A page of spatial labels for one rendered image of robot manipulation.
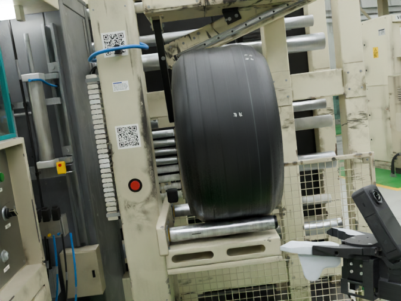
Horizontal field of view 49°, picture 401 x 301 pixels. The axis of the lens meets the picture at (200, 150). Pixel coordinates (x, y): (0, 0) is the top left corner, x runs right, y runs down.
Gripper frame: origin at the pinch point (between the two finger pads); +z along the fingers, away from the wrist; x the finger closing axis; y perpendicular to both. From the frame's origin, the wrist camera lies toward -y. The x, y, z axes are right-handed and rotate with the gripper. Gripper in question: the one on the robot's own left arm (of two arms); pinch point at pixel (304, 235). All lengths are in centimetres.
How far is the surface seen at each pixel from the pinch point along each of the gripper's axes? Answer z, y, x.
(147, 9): 87, -64, 35
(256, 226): 43, 11, 42
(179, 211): 81, 10, 43
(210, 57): 50, -41, 30
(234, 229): 48, 12, 37
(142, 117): 71, -24, 20
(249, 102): 35, -26, 29
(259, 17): 66, -64, 75
